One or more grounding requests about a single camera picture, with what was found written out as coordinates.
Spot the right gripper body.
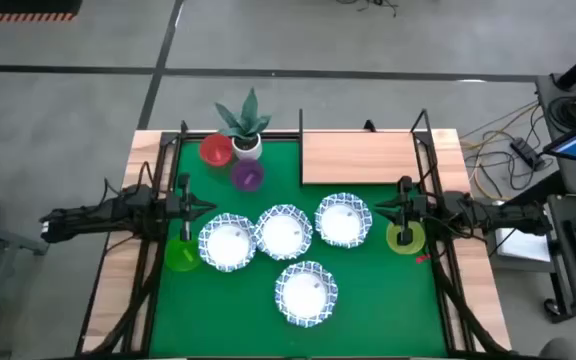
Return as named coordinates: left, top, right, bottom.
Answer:
left=398, top=175, right=429, bottom=246

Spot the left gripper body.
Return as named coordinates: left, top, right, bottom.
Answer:
left=165, top=173, right=193, bottom=242

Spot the yellow plastic bowl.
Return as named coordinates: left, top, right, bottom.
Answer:
left=385, top=219, right=427, bottom=256

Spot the blue patterned paper bowl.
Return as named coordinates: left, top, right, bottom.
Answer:
left=314, top=192, right=374, bottom=249
left=274, top=260, right=340, bottom=329
left=254, top=203, right=314, bottom=262
left=197, top=212, right=259, bottom=274

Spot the red plastic bowl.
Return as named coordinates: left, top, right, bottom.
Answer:
left=198, top=132, right=234, bottom=168

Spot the purple plastic bowl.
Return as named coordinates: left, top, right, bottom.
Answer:
left=230, top=158, right=266, bottom=193

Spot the wooden shelf board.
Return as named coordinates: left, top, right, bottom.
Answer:
left=301, top=130, right=422, bottom=186

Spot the green plastic bowl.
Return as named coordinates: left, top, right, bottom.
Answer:
left=163, top=234, right=203, bottom=274

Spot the white plant pot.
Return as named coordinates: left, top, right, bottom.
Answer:
left=231, top=133, right=263, bottom=161

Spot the green table mat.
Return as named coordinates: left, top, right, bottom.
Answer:
left=148, top=139, right=449, bottom=359

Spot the green succulent plant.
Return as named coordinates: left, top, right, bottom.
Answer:
left=214, top=87, right=273, bottom=141

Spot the white paper sheet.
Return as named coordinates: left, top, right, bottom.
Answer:
left=495, top=227, right=552, bottom=264

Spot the black power strip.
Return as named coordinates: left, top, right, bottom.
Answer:
left=510, top=137, right=544, bottom=171

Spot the grey rounded object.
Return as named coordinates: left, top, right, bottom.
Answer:
left=539, top=337, right=576, bottom=360

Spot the black mat with hazard stripe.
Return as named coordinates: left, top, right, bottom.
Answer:
left=0, top=0, right=83, bottom=24

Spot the yellow floor cable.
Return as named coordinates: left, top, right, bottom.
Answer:
left=460, top=99, right=542, bottom=201

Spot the black rig frame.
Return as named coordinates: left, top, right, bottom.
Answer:
left=75, top=119, right=514, bottom=360

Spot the black metal shelf frame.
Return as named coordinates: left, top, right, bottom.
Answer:
left=297, top=108, right=437, bottom=187

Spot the black floor cable bundle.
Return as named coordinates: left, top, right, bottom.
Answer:
left=336, top=0, right=400, bottom=17

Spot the coiled black cable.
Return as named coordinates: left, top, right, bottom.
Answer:
left=547, top=94, right=576, bottom=132

